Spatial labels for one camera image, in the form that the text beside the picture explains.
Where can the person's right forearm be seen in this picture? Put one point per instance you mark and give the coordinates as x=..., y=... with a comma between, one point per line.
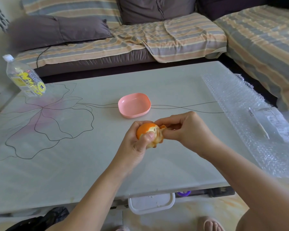
x=250, y=187

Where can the grey flat pillow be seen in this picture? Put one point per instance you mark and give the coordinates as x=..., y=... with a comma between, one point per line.
x=55, y=30

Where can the grey upright cushion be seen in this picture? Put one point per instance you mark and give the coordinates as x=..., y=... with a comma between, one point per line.
x=156, y=9

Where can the white plastic container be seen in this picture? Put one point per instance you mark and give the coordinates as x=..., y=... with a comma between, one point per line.
x=151, y=204

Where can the black plastic bag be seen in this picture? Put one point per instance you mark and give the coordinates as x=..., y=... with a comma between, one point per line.
x=38, y=221

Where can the clear bubble wrap sheet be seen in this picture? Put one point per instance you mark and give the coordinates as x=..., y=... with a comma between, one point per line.
x=228, y=93

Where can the striped sofa sheet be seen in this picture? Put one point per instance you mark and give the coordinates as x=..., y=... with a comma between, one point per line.
x=185, y=37
x=265, y=42

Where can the person's right leg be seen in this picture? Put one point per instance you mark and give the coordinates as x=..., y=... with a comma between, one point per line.
x=243, y=223

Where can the person's left forearm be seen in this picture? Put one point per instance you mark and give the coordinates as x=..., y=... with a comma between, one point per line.
x=86, y=202

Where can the clear plastic bag paper label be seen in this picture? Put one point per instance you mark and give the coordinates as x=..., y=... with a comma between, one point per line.
x=279, y=123

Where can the dark purple cushion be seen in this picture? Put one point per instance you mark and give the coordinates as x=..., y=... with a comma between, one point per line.
x=228, y=7

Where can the person's right foot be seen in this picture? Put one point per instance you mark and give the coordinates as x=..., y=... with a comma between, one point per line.
x=212, y=224

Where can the pink plastic dish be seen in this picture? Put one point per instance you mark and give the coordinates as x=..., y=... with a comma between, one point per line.
x=134, y=104

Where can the clear bottle yellow label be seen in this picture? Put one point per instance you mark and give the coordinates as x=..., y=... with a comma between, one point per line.
x=25, y=78

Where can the person's right hand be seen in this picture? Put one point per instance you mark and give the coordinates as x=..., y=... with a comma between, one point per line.
x=195, y=132

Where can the person's left hand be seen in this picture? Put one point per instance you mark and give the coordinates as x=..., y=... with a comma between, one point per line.
x=130, y=151

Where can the black box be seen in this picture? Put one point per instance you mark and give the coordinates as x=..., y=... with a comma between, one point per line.
x=221, y=191

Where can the dark brown sofa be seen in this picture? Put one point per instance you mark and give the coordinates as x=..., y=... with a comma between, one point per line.
x=96, y=62

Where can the thin white stick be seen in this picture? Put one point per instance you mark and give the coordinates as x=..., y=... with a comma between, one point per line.
x=261, y=128

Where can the orange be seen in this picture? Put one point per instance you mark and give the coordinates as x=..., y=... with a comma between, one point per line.
x=144, y=129

